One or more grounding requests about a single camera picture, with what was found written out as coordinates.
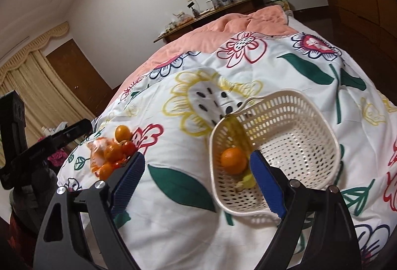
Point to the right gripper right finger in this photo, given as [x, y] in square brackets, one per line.
[332, 242]

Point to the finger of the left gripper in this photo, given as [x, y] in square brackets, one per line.
[51, 144]

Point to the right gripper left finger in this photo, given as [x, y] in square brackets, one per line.
[62, 243]

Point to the bag of oranges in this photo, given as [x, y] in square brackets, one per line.
[103, 150]

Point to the orange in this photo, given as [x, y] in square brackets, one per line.
[105, 171]
[234, 161]
[122, 133]

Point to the red tomato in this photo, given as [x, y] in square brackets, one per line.
[119, 164]
[128, 148]

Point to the white plastic basket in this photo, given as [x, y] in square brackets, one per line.
[292, 135]

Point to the yellow banana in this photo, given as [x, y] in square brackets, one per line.
[239, 138]

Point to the red tomato front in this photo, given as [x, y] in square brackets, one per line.
[119, 164]

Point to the pink clothing pile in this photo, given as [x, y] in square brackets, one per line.
[57, 159]

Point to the brown wooden door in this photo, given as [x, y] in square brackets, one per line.
[81, 77]

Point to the floral white bed sheet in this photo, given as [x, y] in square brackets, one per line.
[173, 220]

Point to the pink quilt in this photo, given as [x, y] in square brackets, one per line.
[270, 21]

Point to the wooden headboard shelf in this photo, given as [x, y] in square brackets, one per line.
[243, 7]

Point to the wooden wardrobe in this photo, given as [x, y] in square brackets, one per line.
[366, 29]

